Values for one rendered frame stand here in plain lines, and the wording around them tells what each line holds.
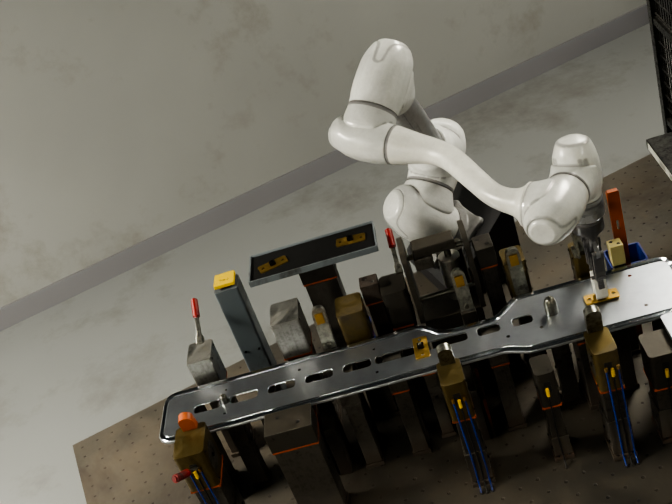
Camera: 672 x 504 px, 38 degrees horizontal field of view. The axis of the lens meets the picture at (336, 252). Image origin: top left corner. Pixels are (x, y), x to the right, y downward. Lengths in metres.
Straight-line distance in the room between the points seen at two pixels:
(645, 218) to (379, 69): 1.20
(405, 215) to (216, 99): 2.51
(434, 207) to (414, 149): 0.62
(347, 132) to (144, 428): 1.21
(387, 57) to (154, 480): 1.38
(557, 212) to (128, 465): 1.56
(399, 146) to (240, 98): 3.00
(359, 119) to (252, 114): 2.96
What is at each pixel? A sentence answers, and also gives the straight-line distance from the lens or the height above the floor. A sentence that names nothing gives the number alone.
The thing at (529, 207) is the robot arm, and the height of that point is 1.41.
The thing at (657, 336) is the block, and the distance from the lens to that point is 2.41.
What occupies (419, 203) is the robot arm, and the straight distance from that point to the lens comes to 2.98.
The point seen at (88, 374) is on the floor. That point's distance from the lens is 4.86.
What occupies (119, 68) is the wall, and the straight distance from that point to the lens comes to 5.17.
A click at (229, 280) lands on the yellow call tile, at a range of 2.73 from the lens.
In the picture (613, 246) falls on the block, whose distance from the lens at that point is 2.58.
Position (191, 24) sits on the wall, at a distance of 5.19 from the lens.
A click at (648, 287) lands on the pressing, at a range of 2.53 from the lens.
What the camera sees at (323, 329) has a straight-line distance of 2.60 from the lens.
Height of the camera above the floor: 2.54
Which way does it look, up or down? 31 degrees down
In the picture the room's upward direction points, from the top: 20 degrees counter-clockwise
